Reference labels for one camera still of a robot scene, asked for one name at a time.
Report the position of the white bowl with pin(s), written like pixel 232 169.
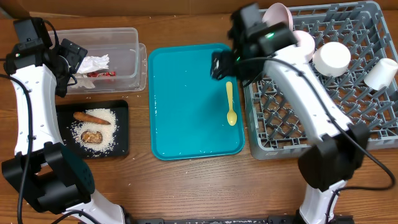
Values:
pixel 332 59

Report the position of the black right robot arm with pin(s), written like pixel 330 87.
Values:
pixel 337 145

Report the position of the white upturned cup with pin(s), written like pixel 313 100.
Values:
pixel 381 74

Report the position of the red snack wrapper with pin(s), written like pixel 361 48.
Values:
pixel 101 74

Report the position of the pile of white rice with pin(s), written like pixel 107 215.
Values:
pixel 108 131

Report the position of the yellow plastic spoon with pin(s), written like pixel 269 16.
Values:
pixel 231 114

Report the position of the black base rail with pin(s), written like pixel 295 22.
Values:
pixel 282 219

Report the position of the black plastic tray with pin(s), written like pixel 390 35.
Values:
pixel 120 107

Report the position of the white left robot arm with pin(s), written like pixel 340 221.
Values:
pixel 45 173

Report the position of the white round plate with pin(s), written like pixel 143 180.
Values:
pixel 306 43

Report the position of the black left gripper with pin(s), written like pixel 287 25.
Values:
pixel 75 55

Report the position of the teal serving tray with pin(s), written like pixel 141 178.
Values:
pixel 188 109

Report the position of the clear plastic storage bin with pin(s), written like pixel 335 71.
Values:
pixel 127 59

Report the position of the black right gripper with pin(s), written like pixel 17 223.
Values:
pixel 228 60

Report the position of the brown meat patty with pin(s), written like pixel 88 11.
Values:
pixel 92 137

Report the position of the white tissue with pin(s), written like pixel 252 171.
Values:
pixel 88 65

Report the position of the grey dish rack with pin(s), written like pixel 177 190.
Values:
pixel 273 128

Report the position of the brown carrot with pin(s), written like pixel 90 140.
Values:
pixel 89 118

